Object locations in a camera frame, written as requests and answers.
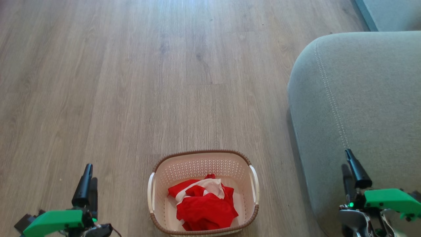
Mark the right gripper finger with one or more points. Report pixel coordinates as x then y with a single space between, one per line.
357 169
348 182

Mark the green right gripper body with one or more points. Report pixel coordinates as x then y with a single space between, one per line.
391 199

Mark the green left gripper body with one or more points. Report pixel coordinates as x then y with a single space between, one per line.
54 222

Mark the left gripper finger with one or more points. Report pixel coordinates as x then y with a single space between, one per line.
82 187
94 194

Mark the red and white cloth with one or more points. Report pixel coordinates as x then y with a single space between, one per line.
204 207

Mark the grey fabric sofa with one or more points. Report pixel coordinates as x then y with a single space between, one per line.
361 98

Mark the beige perforated laundry basket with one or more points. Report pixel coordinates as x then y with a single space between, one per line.
164 197

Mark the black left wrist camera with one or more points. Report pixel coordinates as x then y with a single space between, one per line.
25 221

